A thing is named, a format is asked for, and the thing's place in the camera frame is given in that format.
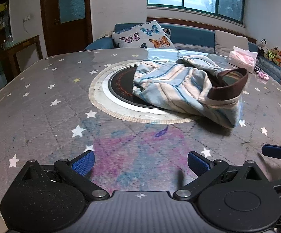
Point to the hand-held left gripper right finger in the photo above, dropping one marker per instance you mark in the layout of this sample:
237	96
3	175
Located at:
198	163

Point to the small pink toy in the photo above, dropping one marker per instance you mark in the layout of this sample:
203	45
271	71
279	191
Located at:
263	75

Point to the panda plush toy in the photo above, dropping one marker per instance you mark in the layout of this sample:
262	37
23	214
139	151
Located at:
262	44

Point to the blue sofa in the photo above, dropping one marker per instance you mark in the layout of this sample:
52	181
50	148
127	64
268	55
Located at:
193	36

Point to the brown wooden side table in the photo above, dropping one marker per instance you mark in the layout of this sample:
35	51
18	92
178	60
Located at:
21	44

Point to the round woven placemat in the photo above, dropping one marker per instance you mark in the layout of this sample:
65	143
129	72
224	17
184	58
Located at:
99	94

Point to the white wall socket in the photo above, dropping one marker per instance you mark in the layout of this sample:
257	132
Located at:
26	18

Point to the orange plush toy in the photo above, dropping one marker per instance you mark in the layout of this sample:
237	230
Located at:
280	56

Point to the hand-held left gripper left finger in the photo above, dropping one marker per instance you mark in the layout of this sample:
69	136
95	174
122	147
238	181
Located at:
83	163

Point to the grey cushion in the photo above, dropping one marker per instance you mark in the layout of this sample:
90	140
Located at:
228	42

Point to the yellow green plush toy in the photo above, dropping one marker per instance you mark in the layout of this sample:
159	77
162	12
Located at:
271	54

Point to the brown wooden door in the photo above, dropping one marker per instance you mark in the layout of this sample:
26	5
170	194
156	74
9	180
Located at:
53	34

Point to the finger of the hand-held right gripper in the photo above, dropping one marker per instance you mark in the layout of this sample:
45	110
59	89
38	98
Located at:
274	150

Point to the pink tissue pack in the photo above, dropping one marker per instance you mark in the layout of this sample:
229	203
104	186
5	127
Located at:
242	58

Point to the butterfly print pillow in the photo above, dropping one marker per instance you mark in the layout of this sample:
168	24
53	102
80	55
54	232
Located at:
140	37

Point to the round black induction cooktop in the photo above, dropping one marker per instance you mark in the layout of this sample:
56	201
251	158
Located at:
121	85

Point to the grey star print tablecloth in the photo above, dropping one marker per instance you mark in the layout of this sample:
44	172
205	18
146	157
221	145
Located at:
45	116

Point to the blue white striped shirt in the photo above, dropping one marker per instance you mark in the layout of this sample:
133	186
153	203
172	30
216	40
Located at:
169	85

